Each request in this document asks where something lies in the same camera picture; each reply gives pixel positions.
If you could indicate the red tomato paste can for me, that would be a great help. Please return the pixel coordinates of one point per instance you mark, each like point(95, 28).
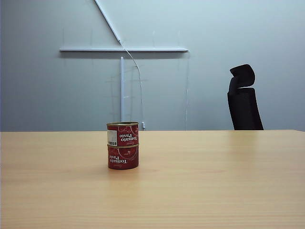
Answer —
point(124, 157)
point(126, 133)

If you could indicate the black office chair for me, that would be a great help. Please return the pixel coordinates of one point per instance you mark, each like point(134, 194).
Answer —
point(244, 107)

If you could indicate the white vertical wall conduit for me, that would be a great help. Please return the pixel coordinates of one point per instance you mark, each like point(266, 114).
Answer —
point(122, 90)

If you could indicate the white horizontal wall conduit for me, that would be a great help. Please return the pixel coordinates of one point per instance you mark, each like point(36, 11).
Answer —
point(124, 50)

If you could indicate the white diagonal wall conduit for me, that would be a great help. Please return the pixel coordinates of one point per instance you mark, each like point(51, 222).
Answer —
point(107, 20)

